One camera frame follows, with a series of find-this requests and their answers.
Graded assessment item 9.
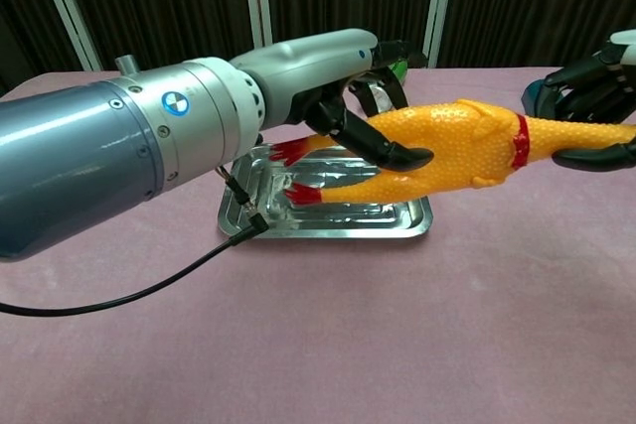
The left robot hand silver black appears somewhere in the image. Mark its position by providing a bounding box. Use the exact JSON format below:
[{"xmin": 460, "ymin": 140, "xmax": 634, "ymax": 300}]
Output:
[{"xmin": 231, "ymin": 28, "xmax": 436, "ymax": 170}]

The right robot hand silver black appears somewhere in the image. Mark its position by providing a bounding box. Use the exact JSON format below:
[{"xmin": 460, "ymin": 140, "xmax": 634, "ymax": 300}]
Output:
[{"xmin": 521, "ymin": 28, "xmax": 636, "ymax": 167}]

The yellow rubber chicken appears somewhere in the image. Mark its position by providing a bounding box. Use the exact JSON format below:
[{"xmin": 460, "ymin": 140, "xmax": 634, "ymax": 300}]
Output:
[{"xmin": 270, "ymin": 98, "xmax": 636, "ymax": 207}]

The silver metal tray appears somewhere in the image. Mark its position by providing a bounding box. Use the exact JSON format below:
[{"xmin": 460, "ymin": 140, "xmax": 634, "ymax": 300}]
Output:
[{"xmin": 217, "ymin": 143, "xmax": 433, "ymax": 240}]

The green drink can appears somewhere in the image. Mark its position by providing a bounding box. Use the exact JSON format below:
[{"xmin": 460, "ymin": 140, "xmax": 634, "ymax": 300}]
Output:
[{"xmin": 370, "ymin": 57, "xmax": 411, "ymax": 115}]

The pink fleece tablecloth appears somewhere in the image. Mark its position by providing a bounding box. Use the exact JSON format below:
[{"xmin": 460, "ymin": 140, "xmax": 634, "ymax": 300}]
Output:
[{"xmin": 0, "ymin": 66, "xmax": 636, "ymax": 424}]

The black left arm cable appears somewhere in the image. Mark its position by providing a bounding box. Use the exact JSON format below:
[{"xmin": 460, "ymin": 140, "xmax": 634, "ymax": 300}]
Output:
[{"xmin": 0, "ymin": 165, "xmax": 272, "ymax": 317}]

